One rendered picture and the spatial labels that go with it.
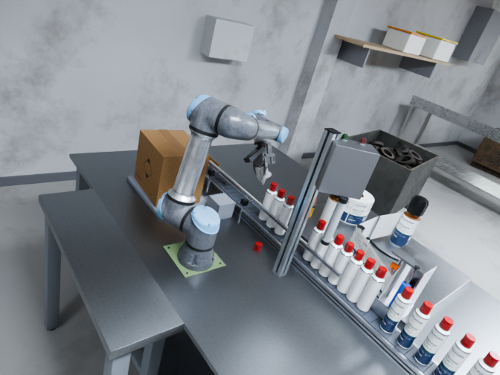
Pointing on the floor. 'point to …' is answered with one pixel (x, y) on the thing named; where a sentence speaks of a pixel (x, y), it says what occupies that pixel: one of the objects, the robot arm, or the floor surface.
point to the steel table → (463, 127)
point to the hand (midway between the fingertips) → (261, 182)
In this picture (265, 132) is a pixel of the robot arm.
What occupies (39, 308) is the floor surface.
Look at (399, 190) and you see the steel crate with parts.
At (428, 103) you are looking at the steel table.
